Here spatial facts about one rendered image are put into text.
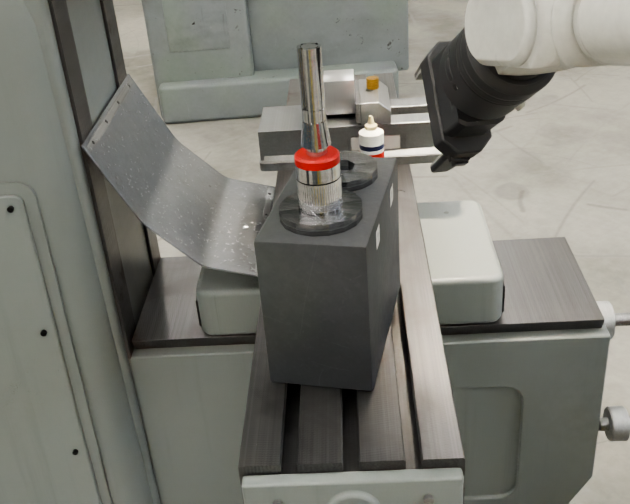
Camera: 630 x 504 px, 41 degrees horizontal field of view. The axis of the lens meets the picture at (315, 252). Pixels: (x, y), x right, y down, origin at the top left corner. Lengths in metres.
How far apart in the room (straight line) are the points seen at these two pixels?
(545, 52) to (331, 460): 0.46
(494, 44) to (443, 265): 0.74
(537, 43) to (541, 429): 1.00
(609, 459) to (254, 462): 1.51
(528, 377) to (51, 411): 0.79
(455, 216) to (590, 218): 1.83
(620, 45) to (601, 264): 2.47
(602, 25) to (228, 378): 1.00
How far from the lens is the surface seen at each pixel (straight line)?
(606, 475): 2.25
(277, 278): 0.90
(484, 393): 1.49
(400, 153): 1.48
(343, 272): 0.87
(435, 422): 0.92
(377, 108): 1.45
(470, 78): 0.77
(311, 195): 0.88
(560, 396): 1.51
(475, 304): 1.38
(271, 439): 0.91
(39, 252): 1.32
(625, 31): 0.59
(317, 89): 0.85
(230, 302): 1.37
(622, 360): 2.62
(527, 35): 0.65
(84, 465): 1.54
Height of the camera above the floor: 1.56
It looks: 30 degrees down
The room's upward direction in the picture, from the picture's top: 5 degrees counter-clockwise
